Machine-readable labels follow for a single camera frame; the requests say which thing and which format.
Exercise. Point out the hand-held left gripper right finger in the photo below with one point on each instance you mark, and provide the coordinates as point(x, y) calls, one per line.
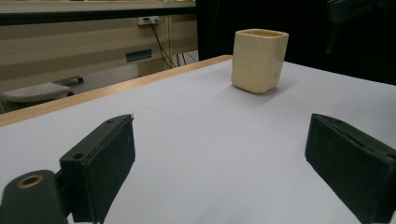
point(355, 168)

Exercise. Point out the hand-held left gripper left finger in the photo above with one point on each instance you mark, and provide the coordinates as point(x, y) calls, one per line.
point(102, 161)

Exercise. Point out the beige square cup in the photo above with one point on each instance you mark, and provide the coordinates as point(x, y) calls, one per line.
point(258, 62)

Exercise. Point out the black curtain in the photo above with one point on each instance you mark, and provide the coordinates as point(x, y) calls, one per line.
point(311, 18)

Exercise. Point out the black chair base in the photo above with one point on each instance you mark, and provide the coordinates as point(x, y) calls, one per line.
point(73, 80)

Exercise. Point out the grey perforated footrest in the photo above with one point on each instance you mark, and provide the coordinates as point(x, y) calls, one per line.
point(34, 92)

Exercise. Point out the light wooden desk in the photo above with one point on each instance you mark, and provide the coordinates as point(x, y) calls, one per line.
point(77, 46)

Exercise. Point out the black horizontal bar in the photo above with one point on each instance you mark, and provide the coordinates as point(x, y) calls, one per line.
point(77, 17)

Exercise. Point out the white power strip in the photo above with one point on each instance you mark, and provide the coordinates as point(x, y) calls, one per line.
point(148, 20)

